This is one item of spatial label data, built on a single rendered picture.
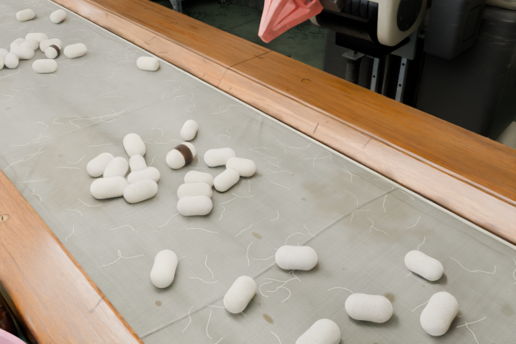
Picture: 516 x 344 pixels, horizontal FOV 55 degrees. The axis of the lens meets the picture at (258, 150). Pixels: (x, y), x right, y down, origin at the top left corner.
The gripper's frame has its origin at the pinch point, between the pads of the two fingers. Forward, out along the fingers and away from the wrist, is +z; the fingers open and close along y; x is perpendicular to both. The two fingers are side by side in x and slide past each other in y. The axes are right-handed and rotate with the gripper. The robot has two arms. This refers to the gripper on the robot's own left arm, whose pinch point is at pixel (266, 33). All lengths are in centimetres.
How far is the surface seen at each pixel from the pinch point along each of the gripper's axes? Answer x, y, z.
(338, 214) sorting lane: 4.5, 17.5, 13.0
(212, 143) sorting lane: 3.7, -1.0, 13.7
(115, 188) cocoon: -6.3, 0.8, 23.0
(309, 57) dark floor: 159, -124, -55
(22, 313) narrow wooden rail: -15.1, 10.4, 32.1
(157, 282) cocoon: -8.2, 13.7, 25.8
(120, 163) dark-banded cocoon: -5.0, -2.2, 21.0
